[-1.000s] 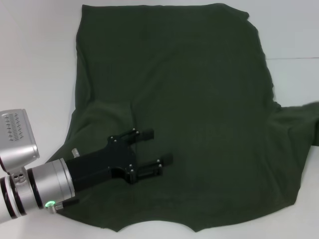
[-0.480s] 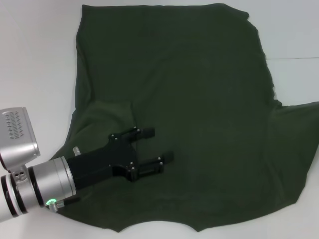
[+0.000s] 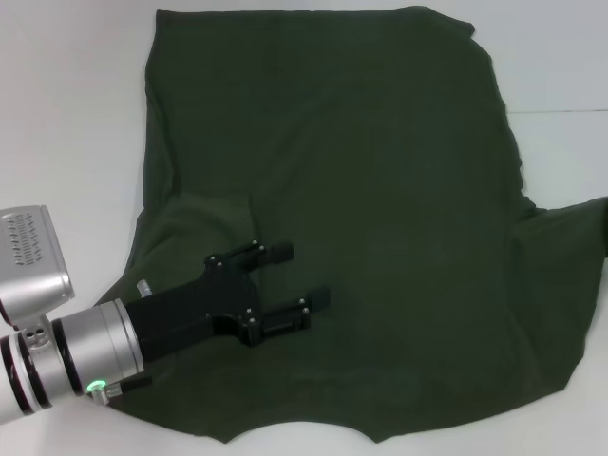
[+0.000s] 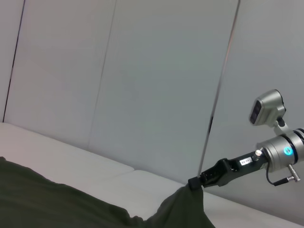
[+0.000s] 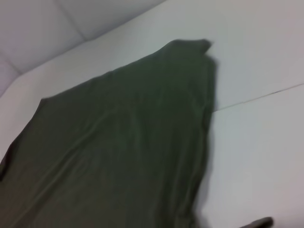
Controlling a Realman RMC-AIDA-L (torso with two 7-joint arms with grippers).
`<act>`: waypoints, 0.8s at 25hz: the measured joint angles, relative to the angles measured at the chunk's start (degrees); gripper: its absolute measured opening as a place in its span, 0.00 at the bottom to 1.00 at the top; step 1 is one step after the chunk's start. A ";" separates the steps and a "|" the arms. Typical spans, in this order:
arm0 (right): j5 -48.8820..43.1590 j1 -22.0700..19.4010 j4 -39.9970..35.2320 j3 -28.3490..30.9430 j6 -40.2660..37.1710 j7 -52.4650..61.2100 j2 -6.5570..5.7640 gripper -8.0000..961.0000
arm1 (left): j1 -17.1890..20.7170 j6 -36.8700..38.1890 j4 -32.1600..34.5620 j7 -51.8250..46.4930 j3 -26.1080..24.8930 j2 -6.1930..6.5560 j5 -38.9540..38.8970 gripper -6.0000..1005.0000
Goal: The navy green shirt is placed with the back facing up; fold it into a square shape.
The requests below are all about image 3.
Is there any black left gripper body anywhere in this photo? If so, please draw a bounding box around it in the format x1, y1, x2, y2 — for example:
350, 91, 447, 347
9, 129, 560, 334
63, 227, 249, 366
125, 254, 261, 363

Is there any dark green shirt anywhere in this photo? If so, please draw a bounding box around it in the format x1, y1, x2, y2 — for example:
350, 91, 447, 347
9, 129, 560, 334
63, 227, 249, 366
111, 4, 608, 431

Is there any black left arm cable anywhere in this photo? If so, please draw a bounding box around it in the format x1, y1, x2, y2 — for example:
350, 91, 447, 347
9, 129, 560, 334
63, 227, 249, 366
85, 376, 154, 406

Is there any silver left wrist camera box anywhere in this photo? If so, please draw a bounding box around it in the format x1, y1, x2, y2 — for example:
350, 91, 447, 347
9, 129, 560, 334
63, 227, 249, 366
0, 204, 77, 329

